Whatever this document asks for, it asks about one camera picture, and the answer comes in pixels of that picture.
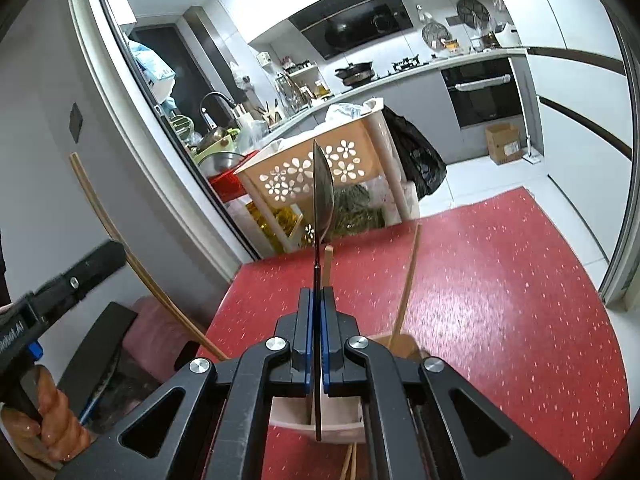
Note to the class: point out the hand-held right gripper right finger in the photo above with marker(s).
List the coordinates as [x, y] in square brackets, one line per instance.
[327, 340]

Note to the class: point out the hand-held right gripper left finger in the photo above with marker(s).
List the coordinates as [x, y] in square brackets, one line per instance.
[309, 340]

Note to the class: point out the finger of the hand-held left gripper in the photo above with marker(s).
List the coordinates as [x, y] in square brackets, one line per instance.
[85, 275]

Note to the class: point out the bamboo chopstick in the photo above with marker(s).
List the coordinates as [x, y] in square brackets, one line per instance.
[107, 220]
[407, 285]
[348, 462]
[328, 265]

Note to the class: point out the beige plastic utensil holder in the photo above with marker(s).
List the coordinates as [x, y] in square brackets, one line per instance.
[342, 412]

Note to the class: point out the person's left hand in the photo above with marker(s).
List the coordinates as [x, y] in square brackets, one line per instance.
[65, 425]

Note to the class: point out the black flat panel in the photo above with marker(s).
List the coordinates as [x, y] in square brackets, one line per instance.
[100, 350]

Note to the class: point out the gold foil bag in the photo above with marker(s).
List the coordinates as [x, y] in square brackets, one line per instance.
[280, 222]

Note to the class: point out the bag of green vegetables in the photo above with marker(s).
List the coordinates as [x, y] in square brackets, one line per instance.
[357, 212]

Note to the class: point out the red plastic basket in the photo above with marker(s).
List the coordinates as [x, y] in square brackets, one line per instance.
[227, 185]

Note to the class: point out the beige flower-cutout storage cart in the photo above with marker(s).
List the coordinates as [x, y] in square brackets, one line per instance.
[300, 170]

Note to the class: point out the stainless steel basin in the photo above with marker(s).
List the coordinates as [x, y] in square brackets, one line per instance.
[222, 162]

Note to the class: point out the black trash bag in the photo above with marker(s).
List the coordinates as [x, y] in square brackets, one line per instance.
[415, 155]

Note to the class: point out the blue and white package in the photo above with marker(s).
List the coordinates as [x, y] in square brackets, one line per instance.
[152, 72]

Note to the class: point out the kitchen faucet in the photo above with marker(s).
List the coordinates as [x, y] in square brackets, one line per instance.
[215, 105]

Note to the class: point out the white printed plastic bag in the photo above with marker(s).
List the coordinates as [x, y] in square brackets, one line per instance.
[347, 111]

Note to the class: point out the spice rack with jars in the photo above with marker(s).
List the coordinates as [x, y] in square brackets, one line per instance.
[302, 85]

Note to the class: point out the large cardboard box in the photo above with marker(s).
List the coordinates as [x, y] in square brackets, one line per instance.
[504, 144]

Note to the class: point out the black wok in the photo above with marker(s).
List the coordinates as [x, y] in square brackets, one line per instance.
[355, 72]

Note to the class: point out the gas stove burner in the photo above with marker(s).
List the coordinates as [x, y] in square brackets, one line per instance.
[406, 64]

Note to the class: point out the black built-in oven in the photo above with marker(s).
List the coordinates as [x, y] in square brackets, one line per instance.
[482, 92]

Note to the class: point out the black range hood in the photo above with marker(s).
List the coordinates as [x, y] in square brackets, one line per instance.
[355, 22]

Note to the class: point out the round hanging steamer rack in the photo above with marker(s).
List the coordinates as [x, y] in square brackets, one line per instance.
[434, 34]
[472, 12]

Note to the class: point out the white rice cooker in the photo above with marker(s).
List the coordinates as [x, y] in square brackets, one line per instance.
[506, 35]

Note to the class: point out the white refrigerator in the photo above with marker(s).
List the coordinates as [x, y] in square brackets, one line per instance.
[575, 85]

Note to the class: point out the grey door frame post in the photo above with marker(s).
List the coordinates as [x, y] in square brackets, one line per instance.
[150, 135]

